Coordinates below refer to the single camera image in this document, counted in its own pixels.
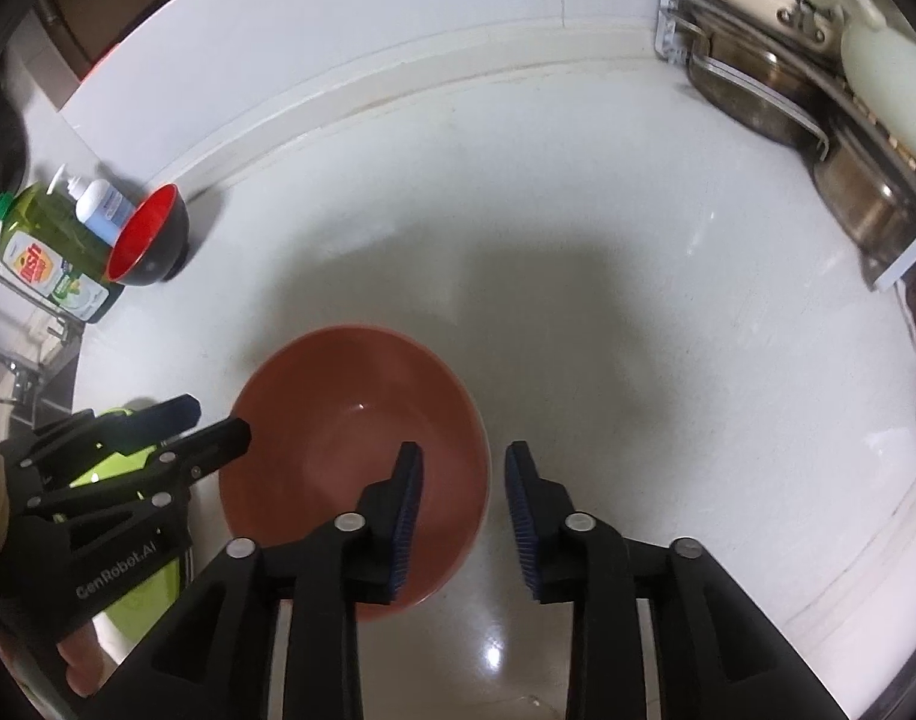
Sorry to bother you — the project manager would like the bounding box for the green dish soap bottle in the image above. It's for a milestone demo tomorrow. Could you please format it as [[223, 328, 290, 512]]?
[[0, 178, 127, 326]]

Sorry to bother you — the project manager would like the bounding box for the lime green plate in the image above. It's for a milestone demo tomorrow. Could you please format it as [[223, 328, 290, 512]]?
[[53, 405, 185, 646]]

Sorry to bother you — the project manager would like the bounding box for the red and black bowl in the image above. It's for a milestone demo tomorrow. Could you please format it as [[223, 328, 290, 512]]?
[[104, 183, 190, 287]]

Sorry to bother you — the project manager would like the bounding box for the white pump bottle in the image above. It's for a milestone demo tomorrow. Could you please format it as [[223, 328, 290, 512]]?
[[47, 163, 135, 247]]

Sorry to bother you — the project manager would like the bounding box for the wooden cabinet door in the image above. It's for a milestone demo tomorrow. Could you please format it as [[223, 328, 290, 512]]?
[[34, 0, 151, 83]]

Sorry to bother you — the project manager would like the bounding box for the person's left hand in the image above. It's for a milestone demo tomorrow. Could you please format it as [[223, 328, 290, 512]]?
[[59, 621, 123, 696]]

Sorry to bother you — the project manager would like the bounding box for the steel saucepan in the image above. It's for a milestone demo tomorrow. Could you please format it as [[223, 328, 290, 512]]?
[[686, 30, 832, 152]]

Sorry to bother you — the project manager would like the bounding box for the brown bowl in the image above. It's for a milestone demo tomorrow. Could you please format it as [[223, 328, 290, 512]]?
[[218, 325, 492, 622]]

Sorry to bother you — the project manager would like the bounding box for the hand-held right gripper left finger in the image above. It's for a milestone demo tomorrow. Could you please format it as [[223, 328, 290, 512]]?
[[120, 441, 427, 720]]

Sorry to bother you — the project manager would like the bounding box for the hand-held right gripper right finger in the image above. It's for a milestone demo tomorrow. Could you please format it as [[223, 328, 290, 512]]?
[[503, 441, 811, 720]]

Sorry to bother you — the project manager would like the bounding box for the white plastic dish rack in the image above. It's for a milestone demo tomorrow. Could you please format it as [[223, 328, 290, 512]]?
[[656, 0, 916, 293]]

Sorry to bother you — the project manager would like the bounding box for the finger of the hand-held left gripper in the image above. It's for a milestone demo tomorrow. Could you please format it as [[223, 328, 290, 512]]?
[[21, 394, 203, 482], [29, 418, 253, 519]]

